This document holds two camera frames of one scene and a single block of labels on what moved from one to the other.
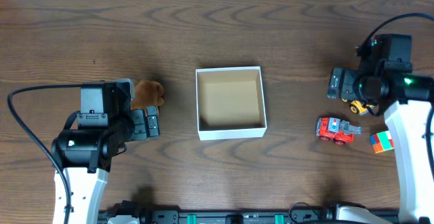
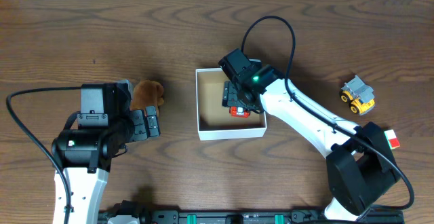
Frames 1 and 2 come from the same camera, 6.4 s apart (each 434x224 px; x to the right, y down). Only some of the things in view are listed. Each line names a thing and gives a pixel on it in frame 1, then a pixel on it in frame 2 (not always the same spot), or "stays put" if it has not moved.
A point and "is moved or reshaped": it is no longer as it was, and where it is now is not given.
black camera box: (391, 52) to (237, 64)
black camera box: (101, 102) stays put
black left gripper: (143, 124) stays put
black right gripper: (339, 83) to (232, 96)
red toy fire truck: (333, 129) is moved or reshaped
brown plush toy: (147, 93) stays put
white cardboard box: (230, 103) stays put
